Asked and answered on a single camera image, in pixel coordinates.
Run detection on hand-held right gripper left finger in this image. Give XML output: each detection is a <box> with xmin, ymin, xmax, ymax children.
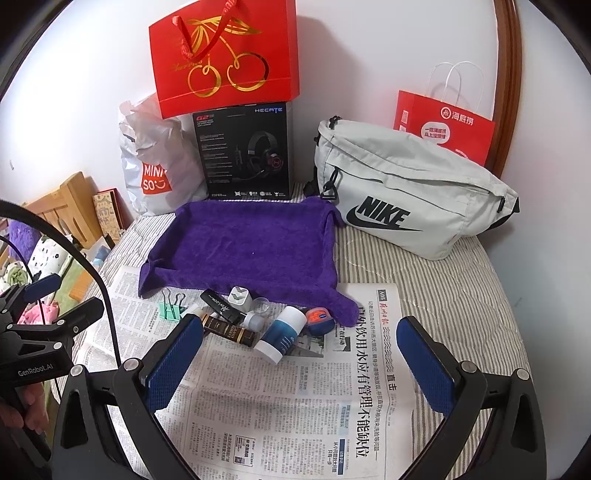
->
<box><xmin>48</xmin><ymin>315</ymin><xmax>205</xmax><ymax>480</ymax></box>

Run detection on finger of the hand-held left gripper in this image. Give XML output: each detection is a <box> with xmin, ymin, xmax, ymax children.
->
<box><xmin>9</xmin><ymin>298</ymin><xmax>105</xmax><ymax>334</ymax></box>
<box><xmin>0</xmin><ymin>273</ymin><xmax>62</xmax><ymax>324</ymax></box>

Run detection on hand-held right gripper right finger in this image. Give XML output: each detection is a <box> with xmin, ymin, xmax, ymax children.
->
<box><xmin>388</xmin><ymin>316</ymin><xmax>561</xmax><ymax>480</ymax></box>

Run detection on green binder clip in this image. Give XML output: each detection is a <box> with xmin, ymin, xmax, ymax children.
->
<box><xmin>157</xmin><ymin>288</ymin><xmax>188</xmax><ymax>321</ymax></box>

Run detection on grey foam cylinder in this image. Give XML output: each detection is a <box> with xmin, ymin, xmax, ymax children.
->
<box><xmin>229</xmin><ymin>286</ymin><xmax>252</xmax><ymax>312</ymax></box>

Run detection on white and blue bottle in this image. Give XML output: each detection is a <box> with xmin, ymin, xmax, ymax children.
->
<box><xmin>256</xmin><ymin>306</ymin><xmax>308</xmax><ymax>365</ymax></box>

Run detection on small orange capped container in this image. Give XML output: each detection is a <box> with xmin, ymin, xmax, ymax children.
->
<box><xmin>305</xmin><ymin>307</ymin><xmax>334</xmax><ymax>337</ymax></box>

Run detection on person's left hand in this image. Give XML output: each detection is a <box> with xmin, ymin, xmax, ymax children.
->
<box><xmin>0</xmin><ymin>383</ymin><xmax>48</xmax><ymax>435</ymax></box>

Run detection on panda print pillow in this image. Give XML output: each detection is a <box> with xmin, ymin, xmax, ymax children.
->
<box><xmin>25</xmin><ymin>235</ymin><xmax>72</xmax><ymax>282</ymax></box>

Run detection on purple plush toy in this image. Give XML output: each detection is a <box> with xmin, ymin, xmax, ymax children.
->
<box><xmin>7</xmin><ymin>219</ymin><xmax>35</xmax><ymax>264</ymax></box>

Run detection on brown cosmetic tube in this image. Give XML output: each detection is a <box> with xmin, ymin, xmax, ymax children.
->
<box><xmin>203</xmin><ymin>314</ymin><xmax>257</xmax><ymax>348</ymax></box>

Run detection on black cosmetic tube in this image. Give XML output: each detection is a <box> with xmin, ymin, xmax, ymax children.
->
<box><xmin>201</xmin><ymin>289</ymin><xmax>247</xmax><ymax>324</ymax></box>

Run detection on small brown patterned box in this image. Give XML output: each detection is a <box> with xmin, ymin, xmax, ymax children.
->
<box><xmin>92</xmin><ymin>188</ymin><xmax>131</xmax><ymax>241</ymax></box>

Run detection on newspaper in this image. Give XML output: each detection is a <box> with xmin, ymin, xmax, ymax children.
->
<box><xmin>76</xmin><ymin>265</ymin><xmax>402</xmax><ymax>480</ymax></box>

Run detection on purple towel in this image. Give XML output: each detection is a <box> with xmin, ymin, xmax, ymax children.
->
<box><xmin>139</xmin><ymin>196</ymin><xmax>361</xmax><ymax>326</ymax></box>

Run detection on grey waist bag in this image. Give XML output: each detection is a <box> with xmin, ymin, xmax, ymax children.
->
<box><xmin>305</xmin><ymin>117</ymin><xmax>520</xmax><ymax>261</ymax></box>

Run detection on white plastic bag red label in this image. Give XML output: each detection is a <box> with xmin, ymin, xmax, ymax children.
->
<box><xmin>119</xmin><ymin>100</ymin><xmax>208</xmax><ymax>217</ymax></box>

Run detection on black headset box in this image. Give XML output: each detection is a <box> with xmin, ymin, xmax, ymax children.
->
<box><xmin>191</xmin><ymin>100</ymin><xmax>295</xmax><ymax>200</ymax></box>

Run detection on red gift bag gold cherries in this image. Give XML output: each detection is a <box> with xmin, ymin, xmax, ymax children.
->
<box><xmin>148</xmin><ymin>0</ymin><xmax>302</xmax><ymax>120</ymax></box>

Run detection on thick black cable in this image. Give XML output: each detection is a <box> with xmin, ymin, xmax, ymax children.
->
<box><xmin>0</xmin><ymin>199</ymin><xmax>124</xmax><ymax>370</ymax></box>

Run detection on red paper bag white handles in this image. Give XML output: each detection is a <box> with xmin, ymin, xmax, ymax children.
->
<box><xmin>393</xmin><ymin>62</ymin><xmax>497</xmax><ymax>169</ymax></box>

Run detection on brown wooden frame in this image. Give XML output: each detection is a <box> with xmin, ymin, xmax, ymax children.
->
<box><xmin>492</xmin><ymin>0</ymin><xmax>522</xmax><ymax>181</ymax></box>

